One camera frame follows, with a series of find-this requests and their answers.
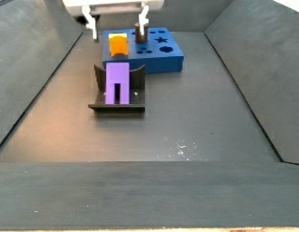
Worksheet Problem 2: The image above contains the purple double-square block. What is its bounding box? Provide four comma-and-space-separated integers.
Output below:
105, 63, 129, 104

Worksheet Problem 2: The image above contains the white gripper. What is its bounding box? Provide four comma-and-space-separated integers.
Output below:
62, 0, 163, 40

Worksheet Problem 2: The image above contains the brown cylinder peg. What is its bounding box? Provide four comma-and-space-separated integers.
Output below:
134, 23, 149, 44

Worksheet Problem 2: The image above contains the black curved holder stand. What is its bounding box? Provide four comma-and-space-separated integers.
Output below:
87, 66, 145, 113

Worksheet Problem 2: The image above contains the yellow arch block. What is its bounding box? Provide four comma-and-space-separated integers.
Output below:
109, 33, 129, 56

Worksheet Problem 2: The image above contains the blue shape-sorting board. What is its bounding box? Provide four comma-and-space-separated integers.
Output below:
102, 27, 183, 73

